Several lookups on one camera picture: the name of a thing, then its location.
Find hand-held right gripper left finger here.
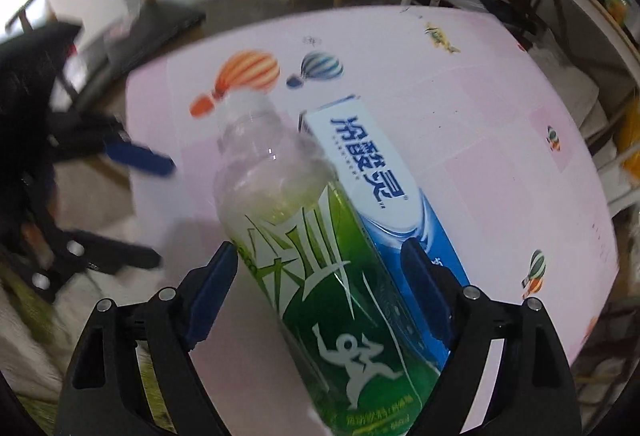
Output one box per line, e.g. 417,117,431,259
59,240,240,436

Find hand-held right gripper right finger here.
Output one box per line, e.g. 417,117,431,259
401,239,583,436

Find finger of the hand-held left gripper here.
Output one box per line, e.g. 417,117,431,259
20,226,165,304
47,110,177,178

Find green plastic bottle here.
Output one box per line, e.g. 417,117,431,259
212,89,441,434

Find blue toothpaste box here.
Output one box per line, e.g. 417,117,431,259
299,92,473,374

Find pink printed tablecloth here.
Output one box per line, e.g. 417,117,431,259
124,5,618,436

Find white woven sack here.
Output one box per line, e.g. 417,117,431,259
537,56,611,137

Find yellow bag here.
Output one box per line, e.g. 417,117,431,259
617,96,640,187

